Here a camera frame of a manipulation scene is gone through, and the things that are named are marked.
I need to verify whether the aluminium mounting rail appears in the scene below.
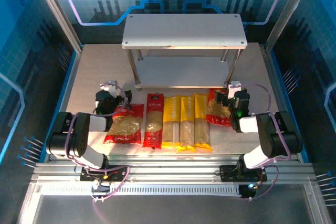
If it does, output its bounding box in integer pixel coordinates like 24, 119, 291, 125
30, 155, 316, 183

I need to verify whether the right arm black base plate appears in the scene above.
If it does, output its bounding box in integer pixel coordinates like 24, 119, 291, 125
219, 165, 268, 183

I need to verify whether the white two-tier shelf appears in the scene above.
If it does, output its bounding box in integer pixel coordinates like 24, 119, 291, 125
121, 13, 248, 92

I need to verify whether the yellow spaghetti bag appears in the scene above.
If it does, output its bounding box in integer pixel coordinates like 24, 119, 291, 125
193, 93, 213, 153
161, 95, 182, 148
176, 95, 197, 153

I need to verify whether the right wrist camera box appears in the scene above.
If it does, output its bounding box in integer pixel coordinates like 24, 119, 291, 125
227, 80, 242, 98

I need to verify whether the white slotted cable duct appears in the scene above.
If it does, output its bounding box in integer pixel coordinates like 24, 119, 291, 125
40, 184, 241, 196

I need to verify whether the aluminium frame post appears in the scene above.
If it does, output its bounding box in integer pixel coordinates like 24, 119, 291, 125
30, 0, 82, 53
264, 0, 317, 50

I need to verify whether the red spaghetti bag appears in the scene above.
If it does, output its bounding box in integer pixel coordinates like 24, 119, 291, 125
142, 93, 165, 148

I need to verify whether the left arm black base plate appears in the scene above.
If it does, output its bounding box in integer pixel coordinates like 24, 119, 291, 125
80, 165, 130, 183

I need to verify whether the red macaroni bag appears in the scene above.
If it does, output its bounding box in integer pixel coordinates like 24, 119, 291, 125
205, 88, 233, 127
103, 103, 145, 145

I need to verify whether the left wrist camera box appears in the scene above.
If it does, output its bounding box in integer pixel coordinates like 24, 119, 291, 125
100, 80, 118, 96

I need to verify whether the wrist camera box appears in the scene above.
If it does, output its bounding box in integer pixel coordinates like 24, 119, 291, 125
100, 80, 118, 96
227, 80, 242, 98

